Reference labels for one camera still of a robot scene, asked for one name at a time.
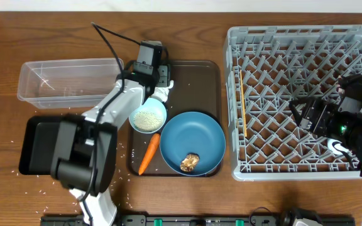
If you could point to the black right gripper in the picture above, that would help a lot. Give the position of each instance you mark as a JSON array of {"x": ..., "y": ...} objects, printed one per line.
[{"x": 327, "y": 111}]

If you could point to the dark blue plate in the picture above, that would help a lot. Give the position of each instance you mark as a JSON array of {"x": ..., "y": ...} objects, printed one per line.
[{"x": 193, "y": 133}]

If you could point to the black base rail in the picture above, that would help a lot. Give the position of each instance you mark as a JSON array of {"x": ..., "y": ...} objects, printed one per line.
[{"x": 295, "y": 216}]

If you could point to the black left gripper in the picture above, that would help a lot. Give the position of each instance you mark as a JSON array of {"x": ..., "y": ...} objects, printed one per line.
[{"x": 167, "y": 73}]

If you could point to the light blue cup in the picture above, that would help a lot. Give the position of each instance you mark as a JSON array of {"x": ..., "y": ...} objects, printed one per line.
[{"x": 336, "y": 147}]

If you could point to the black waste bin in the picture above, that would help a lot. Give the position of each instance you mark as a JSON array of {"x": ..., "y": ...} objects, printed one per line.
[{"x": 47, "y": 145}]

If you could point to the wooden chopstick right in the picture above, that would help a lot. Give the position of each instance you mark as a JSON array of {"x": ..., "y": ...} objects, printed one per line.
[{"x": 244, "y": 128}]

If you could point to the clear plastic bin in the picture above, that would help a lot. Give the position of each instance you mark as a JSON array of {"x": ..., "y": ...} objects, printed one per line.
[{"x": 71, "y": 83}]

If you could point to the wooden chopstick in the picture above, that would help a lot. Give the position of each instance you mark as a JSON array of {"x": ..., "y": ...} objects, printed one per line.
[
  {"x": 244, "y": 128},
  {"x": 241, "y": 82}
]

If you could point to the wooden chopstick left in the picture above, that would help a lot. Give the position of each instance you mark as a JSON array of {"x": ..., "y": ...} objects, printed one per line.
[{"x": 241, "y": 82}]

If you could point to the grey dishwasher rack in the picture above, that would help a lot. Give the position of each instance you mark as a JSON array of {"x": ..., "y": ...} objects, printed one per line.
[{"x": 281, "y": 63}]

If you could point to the crumpled white tissue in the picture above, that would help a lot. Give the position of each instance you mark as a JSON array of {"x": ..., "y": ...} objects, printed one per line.
[{"x": 161, "y": 93}]

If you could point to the orange carrot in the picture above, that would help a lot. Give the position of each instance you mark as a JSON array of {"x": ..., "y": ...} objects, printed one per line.
[{"x": 150, "y": 152}]

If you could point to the light blue rice bowl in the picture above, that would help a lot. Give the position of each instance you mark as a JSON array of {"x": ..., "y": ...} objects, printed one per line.
[{"x": 149, "y": 117}]

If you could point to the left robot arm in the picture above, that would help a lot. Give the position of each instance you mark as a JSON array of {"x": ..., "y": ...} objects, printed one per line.
[{"x": 85, "y": 150}]

